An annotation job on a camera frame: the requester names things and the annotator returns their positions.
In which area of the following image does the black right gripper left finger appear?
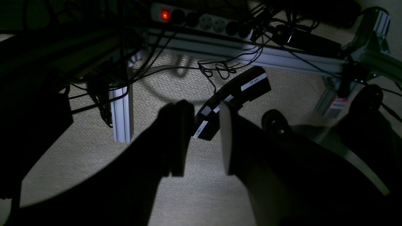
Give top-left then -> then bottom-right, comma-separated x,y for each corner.
19,100 -> 195,226

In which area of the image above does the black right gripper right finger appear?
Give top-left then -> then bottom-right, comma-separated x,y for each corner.
219,101 -> 401,226

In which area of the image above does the black chair caster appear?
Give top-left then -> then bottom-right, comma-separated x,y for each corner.
261,109 -> 292,139

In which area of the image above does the black labelled power adapter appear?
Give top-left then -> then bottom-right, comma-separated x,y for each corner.
193,66 -> 271,141

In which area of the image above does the white power strip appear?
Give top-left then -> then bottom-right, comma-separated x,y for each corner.
150,3 -> 253,40

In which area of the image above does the aluminium frame leg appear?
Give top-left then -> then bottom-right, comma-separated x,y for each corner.
109,84 -> 133,143

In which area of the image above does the aluminium frame rail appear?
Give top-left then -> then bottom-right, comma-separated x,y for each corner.
158,28 -> 346,76

